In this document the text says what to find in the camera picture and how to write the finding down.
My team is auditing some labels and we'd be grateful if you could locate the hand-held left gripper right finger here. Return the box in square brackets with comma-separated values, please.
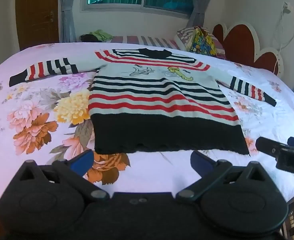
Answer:
[175, 151, 266, 203]

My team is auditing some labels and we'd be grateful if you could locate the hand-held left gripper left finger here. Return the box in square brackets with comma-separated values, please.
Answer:
[20, 149, 110, 202]

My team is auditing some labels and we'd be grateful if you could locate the striped knit sweater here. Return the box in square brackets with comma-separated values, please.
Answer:
[9, 47, 277, 155]

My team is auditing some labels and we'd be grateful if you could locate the floral bed sheet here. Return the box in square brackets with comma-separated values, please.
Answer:
[0, 42, 294, 207]

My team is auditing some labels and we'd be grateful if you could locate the red and white headboard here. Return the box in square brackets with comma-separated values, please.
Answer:
[212, 21, 284, 77]

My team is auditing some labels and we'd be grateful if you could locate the colourful cartoon cushion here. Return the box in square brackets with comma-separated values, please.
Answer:
[187, 26, 217, 55]

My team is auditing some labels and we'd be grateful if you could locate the black cloth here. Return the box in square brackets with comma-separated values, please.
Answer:
[79, 34, 101, 42]

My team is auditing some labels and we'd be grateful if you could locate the striped pillow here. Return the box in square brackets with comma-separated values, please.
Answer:
[174, 26, 226, 58]

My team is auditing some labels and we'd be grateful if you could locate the green cloth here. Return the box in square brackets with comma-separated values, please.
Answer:
[91, 29, 113, 42]

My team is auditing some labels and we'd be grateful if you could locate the striped bed sheet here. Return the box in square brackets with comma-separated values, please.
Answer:
[107, 35, 181, 50]

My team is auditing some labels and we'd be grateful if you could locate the grey curtain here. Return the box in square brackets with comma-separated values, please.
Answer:
[58, 0, 77, 43]
[187, 0, 221, 29]

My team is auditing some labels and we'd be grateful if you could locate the brown wooden door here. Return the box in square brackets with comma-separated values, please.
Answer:
[15, 0, 60, 51]

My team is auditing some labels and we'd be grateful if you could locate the white cable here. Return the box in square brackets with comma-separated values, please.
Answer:
[273, 5, 294, 75]

